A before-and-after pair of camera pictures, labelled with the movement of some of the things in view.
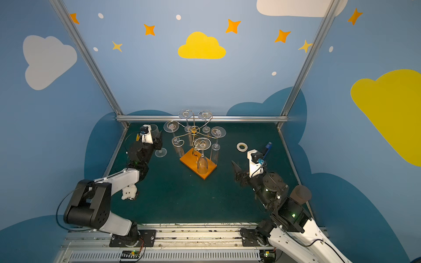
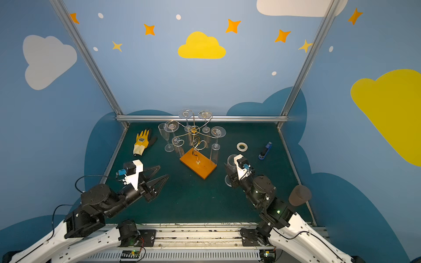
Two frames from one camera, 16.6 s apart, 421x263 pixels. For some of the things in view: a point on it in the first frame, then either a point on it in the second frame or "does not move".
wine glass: [205, 114] does not move
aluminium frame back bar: [201, 118] does not move
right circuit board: [267, 256] does not move
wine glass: [202, 143] -> [231, 169]
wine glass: [216, 132] does not move
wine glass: [162, 152] -> [163, 129]
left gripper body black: [149, 145] -> [144, 187]
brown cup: [301, 193] does not move
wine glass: [186, 113] does not move
